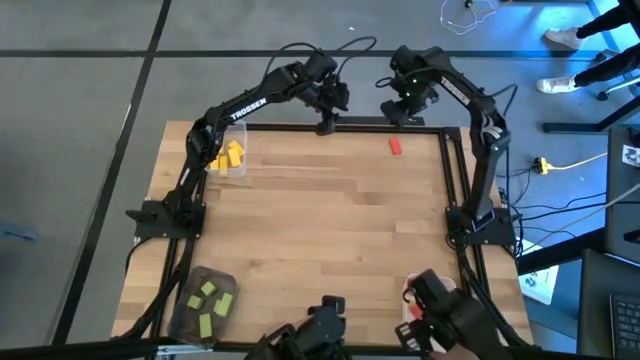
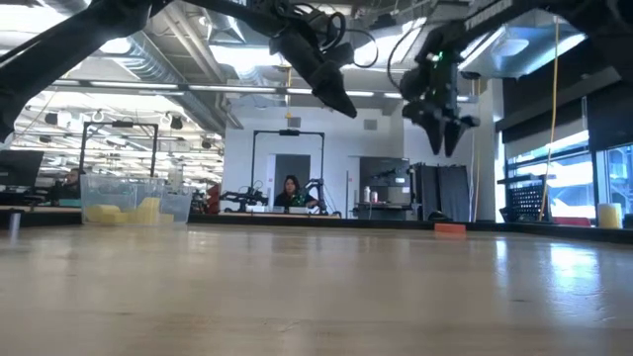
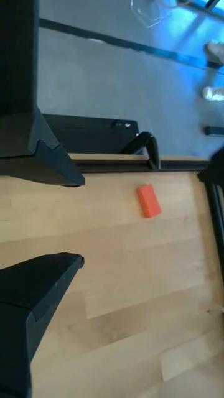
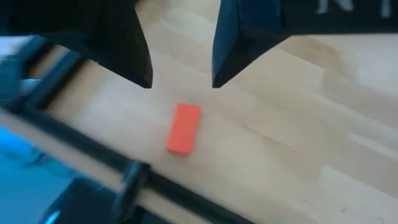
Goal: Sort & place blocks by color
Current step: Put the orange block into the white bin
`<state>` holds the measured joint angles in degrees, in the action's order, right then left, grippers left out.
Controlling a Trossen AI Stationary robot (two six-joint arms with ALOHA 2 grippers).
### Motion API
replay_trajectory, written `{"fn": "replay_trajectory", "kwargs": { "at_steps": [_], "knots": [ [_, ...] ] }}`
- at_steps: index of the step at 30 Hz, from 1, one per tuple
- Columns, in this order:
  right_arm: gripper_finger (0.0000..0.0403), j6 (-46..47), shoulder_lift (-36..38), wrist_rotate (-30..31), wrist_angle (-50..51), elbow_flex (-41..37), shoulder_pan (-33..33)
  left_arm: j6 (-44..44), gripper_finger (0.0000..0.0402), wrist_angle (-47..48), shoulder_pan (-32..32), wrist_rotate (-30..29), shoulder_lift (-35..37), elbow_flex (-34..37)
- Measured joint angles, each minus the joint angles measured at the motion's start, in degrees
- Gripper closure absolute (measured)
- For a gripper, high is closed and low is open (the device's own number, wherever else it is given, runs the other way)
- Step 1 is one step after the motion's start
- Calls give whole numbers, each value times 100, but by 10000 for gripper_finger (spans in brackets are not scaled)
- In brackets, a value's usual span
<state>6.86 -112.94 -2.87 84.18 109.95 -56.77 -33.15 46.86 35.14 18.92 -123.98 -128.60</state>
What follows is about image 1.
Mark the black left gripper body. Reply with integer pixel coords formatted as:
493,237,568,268
299,52,351,114

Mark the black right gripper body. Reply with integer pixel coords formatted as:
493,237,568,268
389,44,441,109

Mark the green arch block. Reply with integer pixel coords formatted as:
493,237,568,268
214,292,235,318

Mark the black bar device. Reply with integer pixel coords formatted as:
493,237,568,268
334,115,426,127

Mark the clear plastic bin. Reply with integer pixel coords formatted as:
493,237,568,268
202,118,249,179

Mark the person's shoe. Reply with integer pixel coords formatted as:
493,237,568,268
543,27,585,51
536,74,579,95

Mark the black desk foot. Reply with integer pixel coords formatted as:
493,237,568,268
542,94,640,134

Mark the white plastic bin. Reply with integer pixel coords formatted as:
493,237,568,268
401,272,459,326

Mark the person's leg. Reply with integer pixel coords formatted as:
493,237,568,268
572,43,640,87
574,0,640,41

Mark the office chair base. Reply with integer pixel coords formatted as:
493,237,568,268
594,48,640,102

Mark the white printed paper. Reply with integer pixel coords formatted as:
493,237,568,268
519,264,560,306

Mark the dark smoky plastic bin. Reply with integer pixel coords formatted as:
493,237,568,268
167,265,240,347

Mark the white printed tag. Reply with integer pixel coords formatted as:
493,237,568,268
621,143,640,168

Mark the dark low desk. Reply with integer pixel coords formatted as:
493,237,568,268
577,248,640,360

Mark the black keyboard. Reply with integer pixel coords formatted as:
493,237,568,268
609,292,640,360

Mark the black crossbar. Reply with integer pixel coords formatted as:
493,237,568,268
0,338,640,360

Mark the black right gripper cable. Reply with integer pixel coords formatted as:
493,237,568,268
374,74,519,119

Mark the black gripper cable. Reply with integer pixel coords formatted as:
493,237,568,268
262,35,378,81
374,74,519,119

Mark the black table frame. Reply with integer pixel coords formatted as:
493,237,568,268
112,121,534,351

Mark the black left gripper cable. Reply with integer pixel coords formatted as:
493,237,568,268
262,35,378,81

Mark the white floor cable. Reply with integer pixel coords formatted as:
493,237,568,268
439,0,501,36

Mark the yellow extension cord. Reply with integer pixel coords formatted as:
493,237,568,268
533,152,609,175

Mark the black floor cable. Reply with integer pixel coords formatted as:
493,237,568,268
499,167,609,236

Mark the black cable bundle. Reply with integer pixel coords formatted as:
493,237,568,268
457,239,531,349
119,238,196,341

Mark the grey cable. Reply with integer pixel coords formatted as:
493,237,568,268
514,182,640,251

